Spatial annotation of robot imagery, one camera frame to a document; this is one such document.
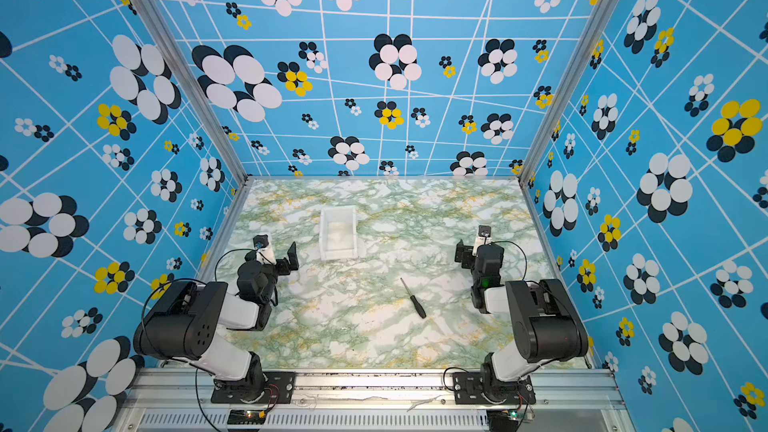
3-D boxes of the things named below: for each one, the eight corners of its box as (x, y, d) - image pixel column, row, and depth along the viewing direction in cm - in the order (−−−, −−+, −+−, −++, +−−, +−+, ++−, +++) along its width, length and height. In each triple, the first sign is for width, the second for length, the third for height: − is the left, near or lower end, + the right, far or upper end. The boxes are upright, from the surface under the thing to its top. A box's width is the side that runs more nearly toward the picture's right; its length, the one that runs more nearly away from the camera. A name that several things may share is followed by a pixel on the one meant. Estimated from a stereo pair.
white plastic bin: (321, 263, 98) (317, 251, 92) (324, 219, 110) (320, 206, 104) (358, 259, 99) (355, 247, 93) (356, 216, 111) (354, 203, 105)
